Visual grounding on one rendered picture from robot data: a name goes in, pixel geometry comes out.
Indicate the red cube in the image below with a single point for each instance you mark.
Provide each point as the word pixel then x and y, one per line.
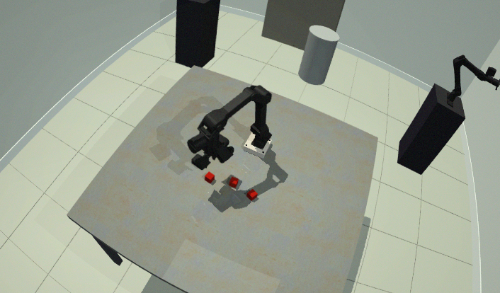
pixel 252 194
pixel 233 182
pixel 209 177

